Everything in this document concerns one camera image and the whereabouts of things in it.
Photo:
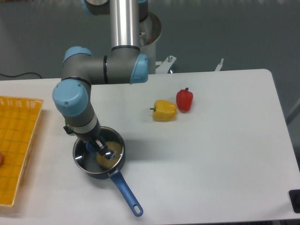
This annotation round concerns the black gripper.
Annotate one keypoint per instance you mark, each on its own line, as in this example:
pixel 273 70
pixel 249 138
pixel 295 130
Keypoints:
pixel 92 137

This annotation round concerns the dark pot with blue handle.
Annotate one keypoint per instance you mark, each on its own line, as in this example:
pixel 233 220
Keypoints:
pixel 118 179

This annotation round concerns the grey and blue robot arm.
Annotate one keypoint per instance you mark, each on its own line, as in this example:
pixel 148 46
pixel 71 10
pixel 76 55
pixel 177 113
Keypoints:
pixel 80 70

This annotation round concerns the beige donut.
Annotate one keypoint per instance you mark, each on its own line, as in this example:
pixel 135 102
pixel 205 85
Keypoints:
pixel 112 156

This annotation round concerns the red bell pepper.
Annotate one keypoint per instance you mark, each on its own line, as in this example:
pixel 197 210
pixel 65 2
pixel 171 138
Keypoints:
pixel 184 99

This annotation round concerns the white bracket with bolt right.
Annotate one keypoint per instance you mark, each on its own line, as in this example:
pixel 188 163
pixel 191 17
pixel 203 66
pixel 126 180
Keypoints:
pixel 219 66

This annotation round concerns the black device at table corner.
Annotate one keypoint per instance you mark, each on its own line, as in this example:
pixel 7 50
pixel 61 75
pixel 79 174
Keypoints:
pixel 295 200

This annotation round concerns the yellow plastic basket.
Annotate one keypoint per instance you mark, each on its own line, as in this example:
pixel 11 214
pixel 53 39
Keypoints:
pixel 18 119

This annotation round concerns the glass pot lid blue knob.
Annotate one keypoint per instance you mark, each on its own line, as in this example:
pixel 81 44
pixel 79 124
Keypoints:
pixel 86 159

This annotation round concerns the yellow bell pepper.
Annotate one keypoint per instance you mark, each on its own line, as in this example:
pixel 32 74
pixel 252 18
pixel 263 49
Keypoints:
pixel 163 110

